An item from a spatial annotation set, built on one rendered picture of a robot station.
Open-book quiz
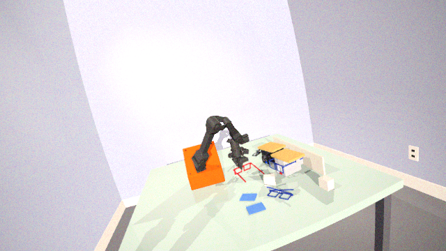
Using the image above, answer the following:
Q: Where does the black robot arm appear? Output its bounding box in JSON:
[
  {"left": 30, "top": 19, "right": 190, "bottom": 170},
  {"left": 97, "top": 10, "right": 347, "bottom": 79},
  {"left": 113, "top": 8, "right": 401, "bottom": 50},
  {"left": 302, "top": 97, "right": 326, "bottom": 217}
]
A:
[{"left": 191, "top": 116, "right": 249, "bottom": 173}]

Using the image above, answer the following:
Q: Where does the beige flat panel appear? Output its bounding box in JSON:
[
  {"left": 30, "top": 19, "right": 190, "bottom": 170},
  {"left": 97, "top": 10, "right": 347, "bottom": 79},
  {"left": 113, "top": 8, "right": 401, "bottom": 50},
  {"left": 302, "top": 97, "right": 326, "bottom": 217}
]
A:
[{"left": 273, "top": 137, "right": 325, "bottom": 175}]

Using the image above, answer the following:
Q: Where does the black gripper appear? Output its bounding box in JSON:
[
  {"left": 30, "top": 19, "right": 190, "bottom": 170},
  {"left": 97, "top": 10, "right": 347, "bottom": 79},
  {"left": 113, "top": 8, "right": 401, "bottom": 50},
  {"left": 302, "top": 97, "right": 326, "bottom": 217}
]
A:
[{"left": 228, "top": 147, "right": 249, "bottom": 169}]

